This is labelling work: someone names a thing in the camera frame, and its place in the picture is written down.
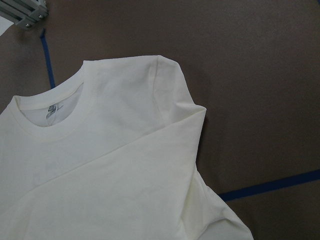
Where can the cream long-sleeve cat shirt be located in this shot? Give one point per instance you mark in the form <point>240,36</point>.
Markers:
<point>109,154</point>

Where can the aluminium frame post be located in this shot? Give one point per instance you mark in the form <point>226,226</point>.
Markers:
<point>24,13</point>

